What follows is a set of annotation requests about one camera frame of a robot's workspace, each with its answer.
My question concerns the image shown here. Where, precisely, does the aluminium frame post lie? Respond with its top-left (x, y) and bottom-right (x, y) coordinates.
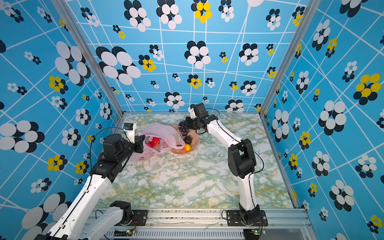
top-left (259, 0), bottom-right (322, 116)
top-left (52, 1), bottom-right (124, 118)

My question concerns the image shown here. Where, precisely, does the aluminium frame post left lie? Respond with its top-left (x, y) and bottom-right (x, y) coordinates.
top-left (52, 1), bottom-right (124, 118)

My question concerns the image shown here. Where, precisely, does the pink printed plastic bag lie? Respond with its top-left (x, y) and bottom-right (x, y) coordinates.
top-left (130, 123), bottom-right (186, 161)

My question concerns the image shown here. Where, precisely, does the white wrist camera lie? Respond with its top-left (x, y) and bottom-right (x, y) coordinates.
top-left (123, 123), bottom-right (137, 144)
top-left (188, 107), bottom-right (197, 119)

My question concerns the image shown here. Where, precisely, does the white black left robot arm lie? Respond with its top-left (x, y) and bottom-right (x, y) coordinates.
top-left (35, 134), bottom-right (145, 240)

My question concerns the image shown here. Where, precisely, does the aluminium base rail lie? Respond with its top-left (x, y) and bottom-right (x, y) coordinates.
top-left (69, 207), bottom-right (318, 240)

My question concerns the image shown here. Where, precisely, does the pink scalloped fruit bowl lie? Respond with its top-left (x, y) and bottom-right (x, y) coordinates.
top-left (171, 132), bottom-right (201, 155)

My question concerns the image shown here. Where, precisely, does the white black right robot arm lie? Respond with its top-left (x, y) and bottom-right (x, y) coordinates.
top-left (181, 103), bottom-right (268, 227)

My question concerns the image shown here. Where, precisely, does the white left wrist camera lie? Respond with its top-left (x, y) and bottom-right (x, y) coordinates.
top-left (123, 123), bottom-right (137, 144)

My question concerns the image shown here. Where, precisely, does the red dragon fruit piece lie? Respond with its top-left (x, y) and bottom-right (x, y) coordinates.
top-left (149, 137), bottom-right (161, 147)

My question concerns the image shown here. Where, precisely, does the aluminium frame post right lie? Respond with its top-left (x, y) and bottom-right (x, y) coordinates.
top-left (259, 0), bottom-right (322, 116)

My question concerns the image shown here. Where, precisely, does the orange yellow mango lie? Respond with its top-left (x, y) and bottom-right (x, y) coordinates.
top-left (183, 144), bottom-right (191, 152)

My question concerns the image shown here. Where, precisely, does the dark purple grape bunch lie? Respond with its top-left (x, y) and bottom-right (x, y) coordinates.
top-left (178, 120), bottom-right (190, 137)

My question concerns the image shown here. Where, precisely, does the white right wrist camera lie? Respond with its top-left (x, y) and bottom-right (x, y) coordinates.
top-left (188, 107), bottom-right (197, 119)

